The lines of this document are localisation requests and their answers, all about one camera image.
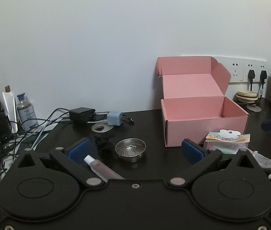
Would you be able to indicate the light blue usb charger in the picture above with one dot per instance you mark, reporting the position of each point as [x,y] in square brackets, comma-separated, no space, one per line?
[114,118]

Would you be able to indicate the black plug right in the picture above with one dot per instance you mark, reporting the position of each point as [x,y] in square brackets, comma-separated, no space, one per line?
[263,77]

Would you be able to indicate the black power adapter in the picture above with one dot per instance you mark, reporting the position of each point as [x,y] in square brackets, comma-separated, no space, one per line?
[82,114]

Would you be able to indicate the small clear bottle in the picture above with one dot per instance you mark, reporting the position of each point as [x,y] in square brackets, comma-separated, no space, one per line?
[26,113]

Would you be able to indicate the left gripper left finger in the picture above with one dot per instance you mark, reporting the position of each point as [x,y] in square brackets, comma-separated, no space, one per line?
[71,159]

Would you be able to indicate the pink cardboard box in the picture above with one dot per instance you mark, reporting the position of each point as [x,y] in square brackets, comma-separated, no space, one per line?
[194,102]

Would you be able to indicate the black plug left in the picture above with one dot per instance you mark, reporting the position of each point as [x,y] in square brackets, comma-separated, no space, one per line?
[251,77]

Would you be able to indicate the silver desk grommet left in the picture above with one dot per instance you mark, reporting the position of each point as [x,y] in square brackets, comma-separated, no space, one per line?
[101,128]

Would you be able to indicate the beige stacked round holder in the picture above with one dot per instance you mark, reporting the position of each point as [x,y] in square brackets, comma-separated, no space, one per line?
[249,98]

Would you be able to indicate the black plug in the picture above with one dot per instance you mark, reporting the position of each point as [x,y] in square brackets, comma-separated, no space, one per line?
[251,77]
[263,77]

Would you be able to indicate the clear plastic sachet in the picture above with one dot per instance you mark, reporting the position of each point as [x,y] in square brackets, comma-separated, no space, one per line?
[263,161]

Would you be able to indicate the white wall socket panel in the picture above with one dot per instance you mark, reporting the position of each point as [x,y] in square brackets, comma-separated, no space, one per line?
[240,67]

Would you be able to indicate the white squeeze tube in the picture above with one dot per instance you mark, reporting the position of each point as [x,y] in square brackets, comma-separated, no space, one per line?
[8,103]

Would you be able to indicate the metal strainer cup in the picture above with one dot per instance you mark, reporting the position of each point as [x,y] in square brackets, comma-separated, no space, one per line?
[131,149]

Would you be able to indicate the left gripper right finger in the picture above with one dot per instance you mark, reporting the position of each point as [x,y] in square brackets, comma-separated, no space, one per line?
[201,159]

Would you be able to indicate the white pink tube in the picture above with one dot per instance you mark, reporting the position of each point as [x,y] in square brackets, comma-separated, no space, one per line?
[102,170]

